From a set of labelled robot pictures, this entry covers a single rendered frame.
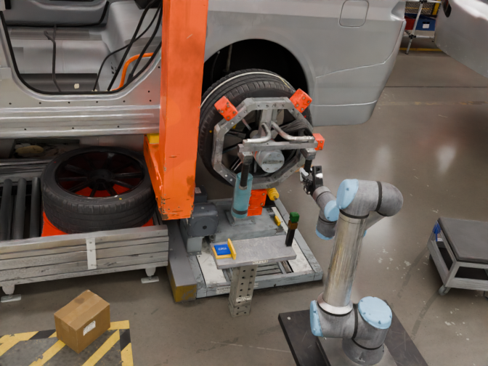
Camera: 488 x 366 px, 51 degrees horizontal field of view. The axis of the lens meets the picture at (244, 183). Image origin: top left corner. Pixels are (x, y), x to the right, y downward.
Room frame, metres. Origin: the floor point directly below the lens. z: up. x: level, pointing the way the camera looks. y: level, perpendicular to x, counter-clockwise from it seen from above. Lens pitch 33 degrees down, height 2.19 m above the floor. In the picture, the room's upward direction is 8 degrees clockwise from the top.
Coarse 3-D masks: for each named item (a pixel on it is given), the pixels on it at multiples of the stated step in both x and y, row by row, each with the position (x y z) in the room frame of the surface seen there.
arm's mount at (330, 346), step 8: (320, 336) 1.60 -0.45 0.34; (320, 344) 1.57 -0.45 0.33; (328, 344) 1.56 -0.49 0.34; (336, 344) 1.57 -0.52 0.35; (384, 344) 1.60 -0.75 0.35; (320, 352) 1.55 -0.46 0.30; (328, 352) 1.52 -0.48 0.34; (336, 352) 1.53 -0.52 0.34; (384, 352) 1.56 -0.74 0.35; (328, 360) 1.48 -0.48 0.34; (336, 360) 1.48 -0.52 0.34; (344, 360) 1.49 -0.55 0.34; (384, 360) 1.51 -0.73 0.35; (392, 360) 1.52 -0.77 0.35
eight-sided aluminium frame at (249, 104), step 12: (240, 108) 2.37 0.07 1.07; (252, 108) 2.35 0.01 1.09; (264, 108) 2.38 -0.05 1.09; (276, 108) 2.40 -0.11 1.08; (288, 108) 2.42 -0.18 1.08; (216, 132) 2.29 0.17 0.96; (216, 144) 2.29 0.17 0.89; (216, 156) 2.29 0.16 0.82; (300, 156) 2.48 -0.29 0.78; (216, 168) 2.29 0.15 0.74; (288, 168) 2.46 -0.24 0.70; (228, 180) 2.32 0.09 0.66; (252, 180) 2.42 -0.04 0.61; (264, 180) 2.45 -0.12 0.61; (276, 180) 2.43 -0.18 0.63
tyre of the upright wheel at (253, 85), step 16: (224, 80) 2.57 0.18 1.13; (240, 80) 2.52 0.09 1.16; (256, 80) 2.51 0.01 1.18; (272, 80) 2.55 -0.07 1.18; (208, 96) 2.51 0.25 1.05; (224, 96) 2.42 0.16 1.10; (240, 96) 2.42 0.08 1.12; (256, 96) 2.45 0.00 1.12; (272, 96) 2.48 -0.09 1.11; (288, 96) 2.51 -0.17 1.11; (208, 112) 2.40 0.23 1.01; (304, 112) 2.56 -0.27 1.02; (208, 128) 2.36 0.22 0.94; (208, 144) 2.36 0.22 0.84; (208, 160) 2.36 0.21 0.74; (288, 160) 2.55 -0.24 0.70
